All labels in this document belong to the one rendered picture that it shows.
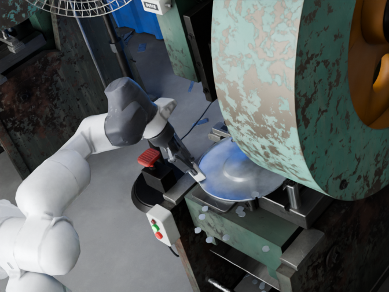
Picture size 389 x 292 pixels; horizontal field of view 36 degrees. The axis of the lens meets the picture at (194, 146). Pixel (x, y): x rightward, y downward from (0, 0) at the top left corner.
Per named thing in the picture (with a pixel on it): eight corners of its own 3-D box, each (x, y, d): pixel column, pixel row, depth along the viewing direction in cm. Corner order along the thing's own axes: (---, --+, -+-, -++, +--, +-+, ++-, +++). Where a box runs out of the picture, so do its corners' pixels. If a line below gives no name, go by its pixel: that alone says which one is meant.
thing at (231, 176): (207, 214, 166) (206, 212, 166) (189, 150, 188) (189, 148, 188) (306, 183, 166) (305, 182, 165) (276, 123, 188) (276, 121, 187)
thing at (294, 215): (307, 230, 171) (305, 216, 167) (195, 176, 199) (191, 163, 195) (362, 165, 184) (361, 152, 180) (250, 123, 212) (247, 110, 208)
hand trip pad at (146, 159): (153, 181, 196) (147, 164, 191) (141, 175, 199) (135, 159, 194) (168, 168, 199) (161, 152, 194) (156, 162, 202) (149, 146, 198)
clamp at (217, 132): (246, 154, 192) (241, 131, 185) (208, 138, 202) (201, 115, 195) (257, 143, 194) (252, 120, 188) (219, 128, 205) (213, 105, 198)
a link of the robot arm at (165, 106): (131, 132, 157) (143, 145, 160) (170, 110, 154) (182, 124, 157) (131, 105, 167) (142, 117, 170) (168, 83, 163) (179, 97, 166)
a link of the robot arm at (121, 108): (114, 157, 154) (144, 152, 148) (82, 125, 146) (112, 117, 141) (137, 106, 165) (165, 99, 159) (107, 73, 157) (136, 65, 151)
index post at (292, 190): (297, 210, 169) (293, 186, 163) (288, 205, 171) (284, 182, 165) (303, 203, 171) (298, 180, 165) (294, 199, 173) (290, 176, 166)
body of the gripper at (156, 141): (145, 124, 167) (163, 145, 172) (145, 143, 160) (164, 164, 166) (167, 112, 165) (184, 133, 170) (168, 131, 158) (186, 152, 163)
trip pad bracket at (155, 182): (175, 217, 204) (160, 178, 191) (156, 207, 210) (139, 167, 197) (186, 206, 207) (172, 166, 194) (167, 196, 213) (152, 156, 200)
